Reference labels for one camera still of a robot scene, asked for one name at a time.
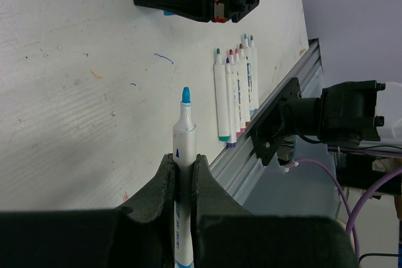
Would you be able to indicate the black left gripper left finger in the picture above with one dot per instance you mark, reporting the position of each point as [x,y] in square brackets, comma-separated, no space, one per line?
[137,233]

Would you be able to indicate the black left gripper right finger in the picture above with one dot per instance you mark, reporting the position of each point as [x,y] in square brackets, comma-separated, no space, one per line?
[224,234]

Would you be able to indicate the green capped white marker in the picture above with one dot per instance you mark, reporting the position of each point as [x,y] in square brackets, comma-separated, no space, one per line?
[221,98]

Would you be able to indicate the magenta capped white marker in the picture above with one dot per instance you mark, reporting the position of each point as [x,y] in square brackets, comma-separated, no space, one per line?
[235,91]

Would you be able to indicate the blue pen cap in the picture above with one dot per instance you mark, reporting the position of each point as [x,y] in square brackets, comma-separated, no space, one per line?
[167,13]

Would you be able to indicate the pink capped white marker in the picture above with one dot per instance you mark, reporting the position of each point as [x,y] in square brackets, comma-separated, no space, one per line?
[240,92]

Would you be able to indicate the purple capped white marker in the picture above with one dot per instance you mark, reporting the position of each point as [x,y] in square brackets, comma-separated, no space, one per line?
[231,104]

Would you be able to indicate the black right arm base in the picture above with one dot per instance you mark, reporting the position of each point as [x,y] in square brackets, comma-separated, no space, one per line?
[344,115]

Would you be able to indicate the aluminium mounting rail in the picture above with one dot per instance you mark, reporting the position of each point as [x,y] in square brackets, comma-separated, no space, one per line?
[238,169]

